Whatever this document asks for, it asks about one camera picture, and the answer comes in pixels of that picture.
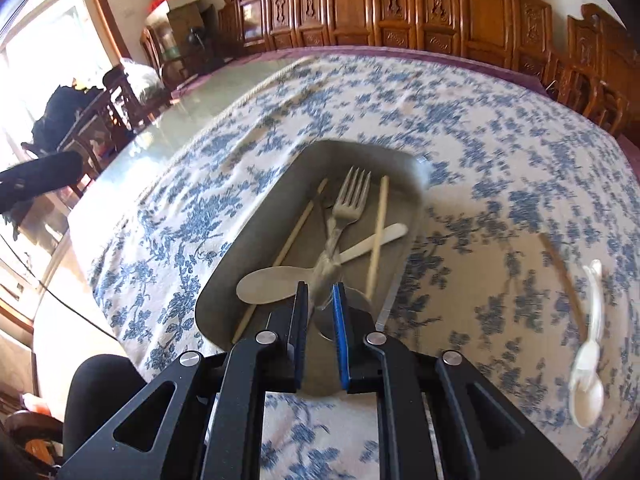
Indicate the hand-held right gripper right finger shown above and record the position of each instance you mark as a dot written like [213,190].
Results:
[341,330]

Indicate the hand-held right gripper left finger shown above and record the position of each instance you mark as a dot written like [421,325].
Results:
[240,385]

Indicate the metal fork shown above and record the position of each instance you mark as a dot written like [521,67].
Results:
[350,205]

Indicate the rectangular metal tin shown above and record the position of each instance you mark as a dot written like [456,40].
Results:
[300,195]

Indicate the person's leg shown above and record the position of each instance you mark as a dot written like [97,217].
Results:
[100,390]

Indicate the blue floral tablecloth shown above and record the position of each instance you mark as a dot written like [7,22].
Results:
[500,135]

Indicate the long purple sofa cushion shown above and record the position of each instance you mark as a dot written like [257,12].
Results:
[350,51]

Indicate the carved wooden chair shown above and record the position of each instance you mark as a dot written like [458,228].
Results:
[115,105]

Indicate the clear plastic bag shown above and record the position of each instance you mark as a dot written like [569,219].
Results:
[142,80]

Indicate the pile of black clothes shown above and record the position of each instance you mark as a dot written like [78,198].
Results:
[65,115]

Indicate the black desk lamp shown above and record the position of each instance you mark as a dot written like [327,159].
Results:
[197,40]

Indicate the carved wooden sofa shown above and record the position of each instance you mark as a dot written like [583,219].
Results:
[350,5]

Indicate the white lidded box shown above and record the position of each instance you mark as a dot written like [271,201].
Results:
[177,10]

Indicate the red decoration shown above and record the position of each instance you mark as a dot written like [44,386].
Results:
[160,4]

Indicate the wooden door frame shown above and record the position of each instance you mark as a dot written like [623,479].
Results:
[105,5]

